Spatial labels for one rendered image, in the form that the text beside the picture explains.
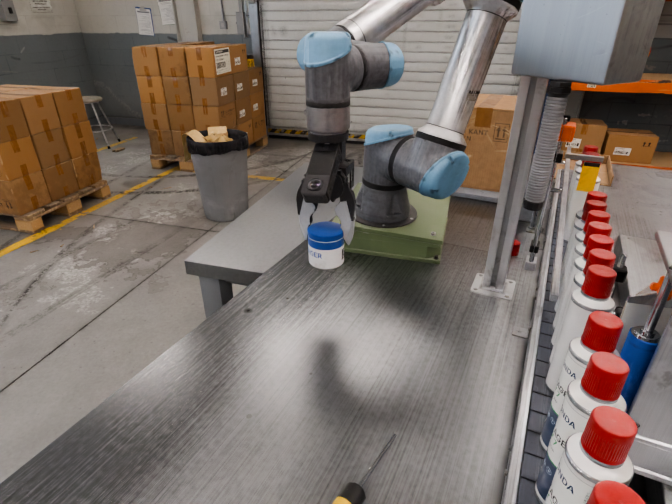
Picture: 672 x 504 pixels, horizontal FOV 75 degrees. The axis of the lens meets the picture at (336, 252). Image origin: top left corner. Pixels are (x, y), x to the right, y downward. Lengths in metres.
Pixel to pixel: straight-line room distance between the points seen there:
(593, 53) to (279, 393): 0.70
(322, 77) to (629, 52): 0.44
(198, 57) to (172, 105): 0.56
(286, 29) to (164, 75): 1.68
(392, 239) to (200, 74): 3.57
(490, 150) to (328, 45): 0.93
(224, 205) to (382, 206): 2.37
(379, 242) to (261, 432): 0.59
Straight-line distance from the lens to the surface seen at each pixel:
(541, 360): 0.81
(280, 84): 5.78
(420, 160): 1.00
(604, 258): 0.69
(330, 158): 0.75
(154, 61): 4.70
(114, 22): 7.10
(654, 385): 0.61
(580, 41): 0.79
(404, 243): 1.11
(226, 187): 3.34
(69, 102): 4.09
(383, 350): 0.83
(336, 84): 0.74
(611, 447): 0.44
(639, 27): 0.80
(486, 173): 1.58
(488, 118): 1.54
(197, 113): 4.56
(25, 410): 2.22
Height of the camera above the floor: 1.37
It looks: 28 degrees down
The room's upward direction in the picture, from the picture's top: straight up
